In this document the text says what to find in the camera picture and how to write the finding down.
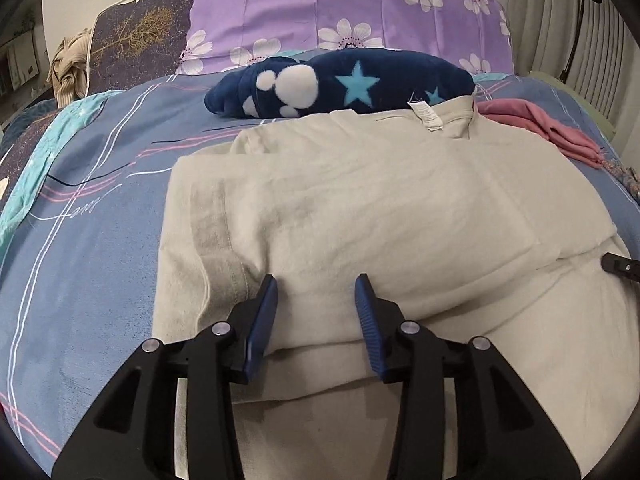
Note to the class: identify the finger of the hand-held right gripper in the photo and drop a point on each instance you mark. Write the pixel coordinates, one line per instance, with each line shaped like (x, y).
(622, 266)

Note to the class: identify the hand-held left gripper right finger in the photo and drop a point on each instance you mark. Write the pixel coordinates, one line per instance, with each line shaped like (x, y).
(369, 320)

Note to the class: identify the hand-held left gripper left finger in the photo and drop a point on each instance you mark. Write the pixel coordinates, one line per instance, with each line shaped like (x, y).
(261, 320)

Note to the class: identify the cream knit garment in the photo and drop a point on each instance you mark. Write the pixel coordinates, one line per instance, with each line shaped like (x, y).
(380, 200)

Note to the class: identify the small-flower print cloth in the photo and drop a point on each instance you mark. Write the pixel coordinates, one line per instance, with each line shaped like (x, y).
(625, 175)

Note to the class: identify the pink folded garment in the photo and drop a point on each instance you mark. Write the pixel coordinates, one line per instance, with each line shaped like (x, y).
(545, 125)

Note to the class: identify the light green bed sheet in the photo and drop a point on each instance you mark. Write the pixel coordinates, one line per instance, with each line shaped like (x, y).
(580, 92)

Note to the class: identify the black floor lamp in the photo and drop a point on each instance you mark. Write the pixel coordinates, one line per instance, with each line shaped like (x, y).
(580, 25)

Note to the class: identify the navy star fleece garment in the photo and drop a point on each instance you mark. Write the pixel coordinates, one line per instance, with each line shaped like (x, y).
(390, 75)

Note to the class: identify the cream curtain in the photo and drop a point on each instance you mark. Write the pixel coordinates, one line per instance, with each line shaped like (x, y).
(545, 20)

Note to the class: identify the teal patterned bed sheet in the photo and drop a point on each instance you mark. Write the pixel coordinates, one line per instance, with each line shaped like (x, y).
(60, 135)

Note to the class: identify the dark tree-print pillow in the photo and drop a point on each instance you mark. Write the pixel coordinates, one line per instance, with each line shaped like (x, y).
(135, 45)

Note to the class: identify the purple floral pillow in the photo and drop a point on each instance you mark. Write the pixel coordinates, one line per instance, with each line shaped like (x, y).
(300, 10)

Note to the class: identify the beige striped cloth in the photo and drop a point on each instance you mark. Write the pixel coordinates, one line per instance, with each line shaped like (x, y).
(67, 70)

